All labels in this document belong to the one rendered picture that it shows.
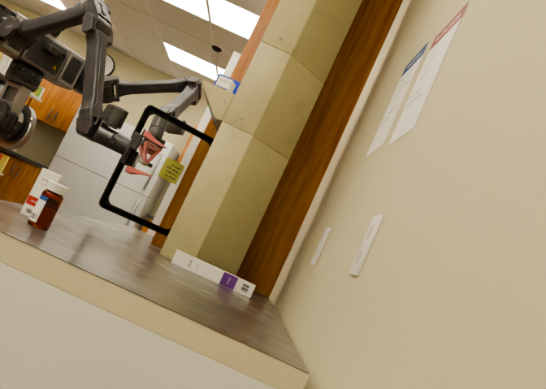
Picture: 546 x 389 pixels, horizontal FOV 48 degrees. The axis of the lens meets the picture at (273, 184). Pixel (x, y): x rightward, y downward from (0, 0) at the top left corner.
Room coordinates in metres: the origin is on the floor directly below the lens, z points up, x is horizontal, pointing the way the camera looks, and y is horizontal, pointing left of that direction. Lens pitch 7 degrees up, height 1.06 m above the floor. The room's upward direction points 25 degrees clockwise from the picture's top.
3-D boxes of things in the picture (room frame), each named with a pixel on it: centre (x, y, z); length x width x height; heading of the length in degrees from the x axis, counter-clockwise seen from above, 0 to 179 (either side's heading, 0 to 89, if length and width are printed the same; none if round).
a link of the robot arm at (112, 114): (1.89, 0.55, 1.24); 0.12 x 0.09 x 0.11; 60
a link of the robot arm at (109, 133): (1.87, 0.52, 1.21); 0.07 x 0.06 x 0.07; 90
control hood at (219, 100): (2.12, 0.29, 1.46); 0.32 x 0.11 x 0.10; 0
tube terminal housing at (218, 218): (2.12, 0.11, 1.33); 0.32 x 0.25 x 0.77; 0
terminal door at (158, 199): (2.20, 0.38, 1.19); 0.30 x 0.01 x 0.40; 117
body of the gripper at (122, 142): (1.87, 0.46, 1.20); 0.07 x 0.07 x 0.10; 0
